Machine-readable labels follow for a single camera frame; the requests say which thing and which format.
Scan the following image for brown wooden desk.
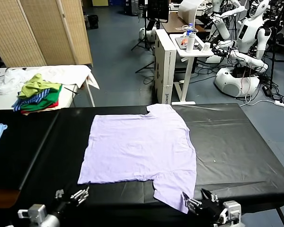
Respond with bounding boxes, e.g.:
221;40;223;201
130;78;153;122
161;11;213;34

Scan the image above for black monitor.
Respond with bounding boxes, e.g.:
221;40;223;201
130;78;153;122
146;0;169;23

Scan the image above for black cable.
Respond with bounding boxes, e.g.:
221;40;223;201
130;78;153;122
63;86;80;96

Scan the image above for green garment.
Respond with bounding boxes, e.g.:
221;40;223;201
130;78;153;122
20;84;62;111

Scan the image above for black trash bin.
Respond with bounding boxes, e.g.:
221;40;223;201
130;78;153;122
87;14;99;29

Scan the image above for tall white cardboard box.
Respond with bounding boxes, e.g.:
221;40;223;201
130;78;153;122
153;28;177;105

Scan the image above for grey laptop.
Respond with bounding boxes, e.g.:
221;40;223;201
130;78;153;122
175;36;204;50

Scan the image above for white standing desk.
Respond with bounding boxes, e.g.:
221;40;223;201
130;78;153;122
169;33;215;105

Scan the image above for beige garment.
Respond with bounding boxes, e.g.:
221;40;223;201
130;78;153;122
21;107;62;116

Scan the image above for blue striped garment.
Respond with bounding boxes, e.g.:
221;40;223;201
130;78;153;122
12;88;50;112

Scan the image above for black tripod stand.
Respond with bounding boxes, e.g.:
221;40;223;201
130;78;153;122
131;4;155;52
135;20;160;74

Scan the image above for white crumpled garment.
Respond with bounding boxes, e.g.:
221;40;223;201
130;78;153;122
0;67;31;96

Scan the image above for white thermos bottle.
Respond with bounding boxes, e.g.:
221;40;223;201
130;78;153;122
186;32;196;53

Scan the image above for white floor cable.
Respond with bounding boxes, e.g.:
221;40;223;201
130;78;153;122
241;93;276;106

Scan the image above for white folding table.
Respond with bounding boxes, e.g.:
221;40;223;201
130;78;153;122
0;66;97;111

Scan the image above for white tablecloth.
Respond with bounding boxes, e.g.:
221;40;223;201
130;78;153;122
26;64;100;90

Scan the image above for red garment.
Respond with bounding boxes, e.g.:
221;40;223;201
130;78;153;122
20;100;59;114

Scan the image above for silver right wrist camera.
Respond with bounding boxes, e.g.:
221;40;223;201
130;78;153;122
221;200;242;224

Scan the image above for white humanoid robot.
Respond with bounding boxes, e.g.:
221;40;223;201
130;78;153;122
209;0;247;40
214;0;272;97

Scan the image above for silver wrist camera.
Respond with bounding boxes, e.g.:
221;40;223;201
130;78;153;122
17;204;47;219
221;200;242;224

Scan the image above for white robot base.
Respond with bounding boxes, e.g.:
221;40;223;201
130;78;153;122
139;26;157;42

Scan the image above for white curved plastic shell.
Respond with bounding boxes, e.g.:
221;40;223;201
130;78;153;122
177;0;203;24

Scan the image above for black pole stand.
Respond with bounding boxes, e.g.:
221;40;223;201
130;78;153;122
269;26;279;88

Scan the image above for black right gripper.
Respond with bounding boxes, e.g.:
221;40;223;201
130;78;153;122
181;188;225;223

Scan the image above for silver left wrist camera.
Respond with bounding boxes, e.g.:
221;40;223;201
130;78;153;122
17;204;47;219

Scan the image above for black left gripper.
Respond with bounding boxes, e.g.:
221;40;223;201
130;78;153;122
48;186;90;215

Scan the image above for lavender t-shirt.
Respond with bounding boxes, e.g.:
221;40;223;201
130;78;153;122
77;103;197;215

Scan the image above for bamboo folding screen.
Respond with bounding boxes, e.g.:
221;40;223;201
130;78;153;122
0;0;93;68

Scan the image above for yellow-green garment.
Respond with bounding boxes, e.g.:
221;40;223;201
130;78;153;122
18;73;62;97

